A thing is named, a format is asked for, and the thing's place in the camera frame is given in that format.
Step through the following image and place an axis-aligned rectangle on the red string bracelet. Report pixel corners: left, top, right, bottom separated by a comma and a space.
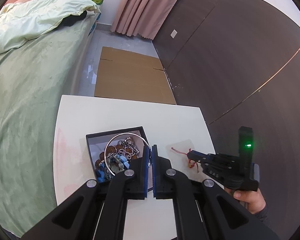
171, 146, 201, 172

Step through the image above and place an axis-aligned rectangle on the flattened cardboard sheet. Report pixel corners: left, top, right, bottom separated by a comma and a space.
94, 47, 176, 105

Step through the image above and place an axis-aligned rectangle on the silver bangle ring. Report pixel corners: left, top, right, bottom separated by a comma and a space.
103, 132, 152, 176

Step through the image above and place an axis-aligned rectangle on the pale green duvet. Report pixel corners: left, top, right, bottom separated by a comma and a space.
0, 0, 101, 54

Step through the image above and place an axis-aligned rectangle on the blue bead bracelet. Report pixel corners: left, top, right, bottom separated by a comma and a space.
95, 154, 131, 183

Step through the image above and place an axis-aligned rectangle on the bed with green blanket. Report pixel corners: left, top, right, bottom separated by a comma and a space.
0, 11, 100, 239

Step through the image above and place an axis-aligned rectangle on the dark wood wall panel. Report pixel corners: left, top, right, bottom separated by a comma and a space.
152, 0, 300, 205

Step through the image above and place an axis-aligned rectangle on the white bedside table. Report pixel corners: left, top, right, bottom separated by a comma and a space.
52, 94, 224, 240

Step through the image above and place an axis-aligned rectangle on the pink curtain right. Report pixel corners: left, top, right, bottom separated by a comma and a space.
110, 0, 177, 40

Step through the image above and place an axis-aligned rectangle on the brown rudraksha bead bracelet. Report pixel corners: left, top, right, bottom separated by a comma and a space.
95, 143, 141, 168

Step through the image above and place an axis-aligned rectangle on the person's right hand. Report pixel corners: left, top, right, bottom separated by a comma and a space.
224, 187, 266, 215

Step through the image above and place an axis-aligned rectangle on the black camera module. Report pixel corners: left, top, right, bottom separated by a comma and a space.
238, 126, 254, 178

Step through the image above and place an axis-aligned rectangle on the white wall socket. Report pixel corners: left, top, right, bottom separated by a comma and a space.
170, 30, 177, 38

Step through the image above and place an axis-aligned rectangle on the black jewelry box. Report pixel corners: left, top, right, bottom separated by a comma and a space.
85, 126, 147, 183

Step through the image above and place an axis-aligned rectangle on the translucent white plastic bag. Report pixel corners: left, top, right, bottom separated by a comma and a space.
166, 139, 206, 182

